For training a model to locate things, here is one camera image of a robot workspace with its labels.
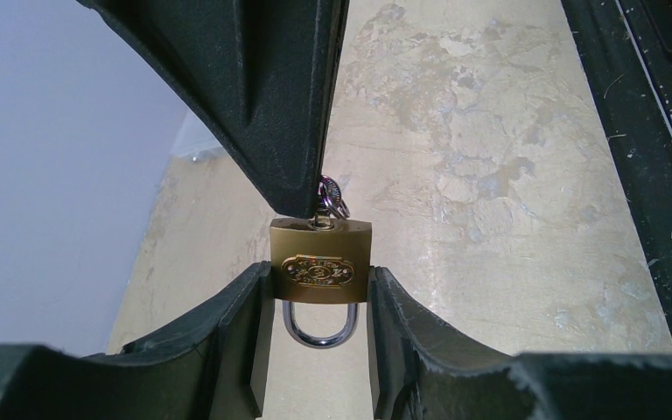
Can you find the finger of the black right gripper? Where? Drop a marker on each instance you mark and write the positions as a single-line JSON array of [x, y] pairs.
[[260, 75]]

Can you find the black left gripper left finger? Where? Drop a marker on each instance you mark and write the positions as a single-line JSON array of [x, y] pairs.
[[210, 363]]

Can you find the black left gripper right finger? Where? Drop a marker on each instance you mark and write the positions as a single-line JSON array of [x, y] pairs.
[[421, 367]]

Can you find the clear plastic organizer box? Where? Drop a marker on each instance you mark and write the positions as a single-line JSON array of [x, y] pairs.
[[195, 142]]

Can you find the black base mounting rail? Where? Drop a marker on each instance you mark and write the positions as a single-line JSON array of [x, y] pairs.
[[626, 51]]

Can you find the brass padlock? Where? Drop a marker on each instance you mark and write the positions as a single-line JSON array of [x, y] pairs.
[[320, 262]]

